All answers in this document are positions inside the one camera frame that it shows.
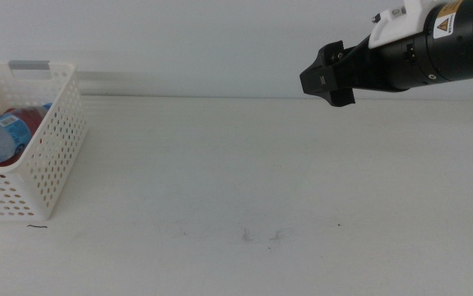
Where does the red cola can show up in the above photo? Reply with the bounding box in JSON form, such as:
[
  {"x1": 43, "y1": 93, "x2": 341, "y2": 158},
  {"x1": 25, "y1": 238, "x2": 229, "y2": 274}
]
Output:
[{"x1": 0, "y1": 105, "x2": 49, "y2": 168}]

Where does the white perforated plastic basket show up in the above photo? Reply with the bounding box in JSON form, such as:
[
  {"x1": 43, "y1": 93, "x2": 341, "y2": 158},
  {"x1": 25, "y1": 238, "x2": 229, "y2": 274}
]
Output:
[{"x1": 0, "y1": 61, "x2": 89, "y2": 222}]

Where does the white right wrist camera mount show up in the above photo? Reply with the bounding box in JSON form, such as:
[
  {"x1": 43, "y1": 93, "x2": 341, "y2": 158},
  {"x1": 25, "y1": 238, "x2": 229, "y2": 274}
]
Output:
[{"x1": 368, "y1": 0, "x2": 438, "y2": 49}]

